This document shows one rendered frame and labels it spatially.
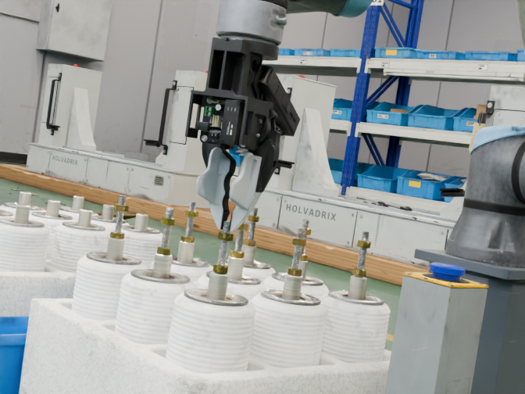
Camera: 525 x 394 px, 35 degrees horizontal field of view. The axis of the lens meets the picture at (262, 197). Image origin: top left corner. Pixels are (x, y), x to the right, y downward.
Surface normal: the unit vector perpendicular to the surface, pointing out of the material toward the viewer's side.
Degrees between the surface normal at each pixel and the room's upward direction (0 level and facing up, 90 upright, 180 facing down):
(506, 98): 90
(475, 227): 73
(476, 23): 90
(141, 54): 90
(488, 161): 88
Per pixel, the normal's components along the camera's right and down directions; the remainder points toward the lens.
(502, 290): -0.04, 0.05
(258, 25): 0.32, 0.11
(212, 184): 0.87, 0.14
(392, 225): -0.72, -0.07
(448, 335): 0.63, 0.14
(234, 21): -0.40, 0.00
